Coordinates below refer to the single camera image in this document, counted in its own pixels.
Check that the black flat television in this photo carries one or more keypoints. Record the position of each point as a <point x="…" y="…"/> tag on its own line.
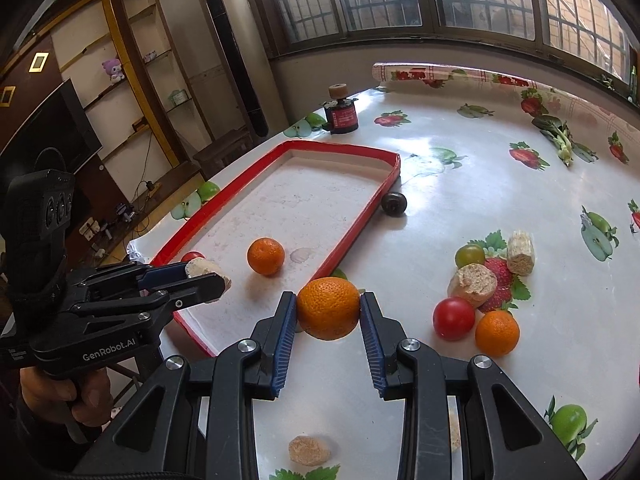
<point x="45" y="130"/>

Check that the dark wooden stool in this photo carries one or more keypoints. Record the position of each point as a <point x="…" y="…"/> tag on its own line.
<point x="220" y="152"/>

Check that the orange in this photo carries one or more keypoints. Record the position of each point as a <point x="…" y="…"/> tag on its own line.
<point x="497" y="333"/>
<point x="265" y="256"/>
<point x="327" y="307"/>

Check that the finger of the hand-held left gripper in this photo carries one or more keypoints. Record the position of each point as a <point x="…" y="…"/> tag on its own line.
<point x="160" y="275"/>
<point x="200" y="290"/>

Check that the beige tower air conditioner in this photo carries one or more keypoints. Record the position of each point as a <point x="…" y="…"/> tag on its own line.
<point x="235" y="50"/>

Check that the black canister with red label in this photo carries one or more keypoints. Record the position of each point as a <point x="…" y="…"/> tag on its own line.
<point x="342" y="117"/>

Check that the person's left hand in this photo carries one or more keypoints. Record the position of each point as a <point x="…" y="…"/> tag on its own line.
<point x="50" y="392"/>

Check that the fruit print tablecloth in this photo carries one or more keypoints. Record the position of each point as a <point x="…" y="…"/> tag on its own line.
<point x="450" y="220"/>

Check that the green leafy vegetable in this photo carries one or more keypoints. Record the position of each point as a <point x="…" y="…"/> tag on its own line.
<point x="555" y="132"/>

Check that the wooden shelf unit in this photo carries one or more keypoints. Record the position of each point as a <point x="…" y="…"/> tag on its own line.
<point x="161" y="55"/>

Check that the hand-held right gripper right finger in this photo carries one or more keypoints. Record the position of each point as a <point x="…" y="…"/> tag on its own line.
<point x="372" y="345"/>

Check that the green round fruit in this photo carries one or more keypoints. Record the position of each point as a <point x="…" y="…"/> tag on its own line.
<point x="469" y="256"/>

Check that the purple plush toy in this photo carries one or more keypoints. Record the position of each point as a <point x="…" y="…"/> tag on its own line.
<point x="114" y="70"/>

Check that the pale green container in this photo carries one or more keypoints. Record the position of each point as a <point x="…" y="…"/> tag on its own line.
<point x="178" y="97"/>

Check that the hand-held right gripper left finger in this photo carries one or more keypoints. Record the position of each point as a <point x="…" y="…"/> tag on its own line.
<point x="285" y="342"/>

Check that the red rimmed white tray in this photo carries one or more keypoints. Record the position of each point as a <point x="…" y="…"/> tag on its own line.
<point x="310" y="195"/>

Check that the red tomato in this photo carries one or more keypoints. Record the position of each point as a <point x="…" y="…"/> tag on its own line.
<point x="193" y="256"/>
<point x="453" y="318"/>

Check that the dark purple plum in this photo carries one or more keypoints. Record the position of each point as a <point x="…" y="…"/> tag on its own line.
<point x="393" y="204"/>

